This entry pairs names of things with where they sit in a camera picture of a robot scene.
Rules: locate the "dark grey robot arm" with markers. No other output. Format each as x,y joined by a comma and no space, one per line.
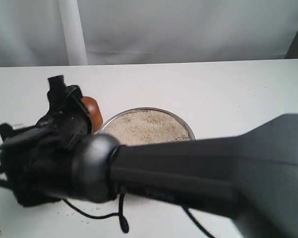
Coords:
251,178

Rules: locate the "white backdrop curtain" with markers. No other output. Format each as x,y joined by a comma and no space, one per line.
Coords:
96,32

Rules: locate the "steel bowl of rice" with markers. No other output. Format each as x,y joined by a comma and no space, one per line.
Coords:
140,126

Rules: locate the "brown wooden cup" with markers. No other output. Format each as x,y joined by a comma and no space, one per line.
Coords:
94,112

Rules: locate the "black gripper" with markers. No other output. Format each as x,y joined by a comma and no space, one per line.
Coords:
38,160

